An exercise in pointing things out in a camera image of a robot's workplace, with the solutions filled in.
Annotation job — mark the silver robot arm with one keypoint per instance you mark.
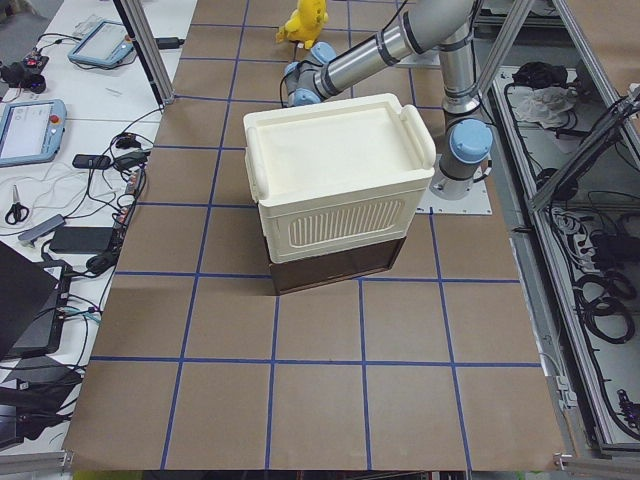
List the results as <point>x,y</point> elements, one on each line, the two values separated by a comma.
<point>443,26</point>

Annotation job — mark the cream plastic storage box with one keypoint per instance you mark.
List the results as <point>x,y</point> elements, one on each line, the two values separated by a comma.
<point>336,176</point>

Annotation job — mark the yellow plush toy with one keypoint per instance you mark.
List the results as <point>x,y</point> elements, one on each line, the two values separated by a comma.
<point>305,23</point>

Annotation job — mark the black power adapter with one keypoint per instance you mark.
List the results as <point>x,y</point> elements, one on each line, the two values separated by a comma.
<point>81,240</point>

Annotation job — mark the grey usb hub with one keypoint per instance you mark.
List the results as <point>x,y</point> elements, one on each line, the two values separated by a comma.
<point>42,229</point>

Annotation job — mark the white crumpled cloth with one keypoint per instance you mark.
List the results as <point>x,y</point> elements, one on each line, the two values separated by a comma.
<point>549,107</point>

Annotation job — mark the blue teach pendant upper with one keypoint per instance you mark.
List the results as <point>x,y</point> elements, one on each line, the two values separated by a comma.
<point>105,46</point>

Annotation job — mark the blue teach pendant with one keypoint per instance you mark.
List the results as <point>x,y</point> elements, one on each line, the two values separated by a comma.
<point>105,46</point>
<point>31,132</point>

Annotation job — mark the black laptop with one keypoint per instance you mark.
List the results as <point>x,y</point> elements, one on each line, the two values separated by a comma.
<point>33,295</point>

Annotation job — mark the blue teach pendant lower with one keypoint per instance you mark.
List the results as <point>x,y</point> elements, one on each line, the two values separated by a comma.
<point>31,132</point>

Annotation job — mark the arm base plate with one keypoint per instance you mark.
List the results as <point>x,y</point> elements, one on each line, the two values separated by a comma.
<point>446,200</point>
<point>427,60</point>

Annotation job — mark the aluminium frame post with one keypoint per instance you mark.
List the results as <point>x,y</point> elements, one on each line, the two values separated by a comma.
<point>139,31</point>

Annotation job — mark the black handled scissors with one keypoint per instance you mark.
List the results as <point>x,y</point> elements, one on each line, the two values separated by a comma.
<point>17,212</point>

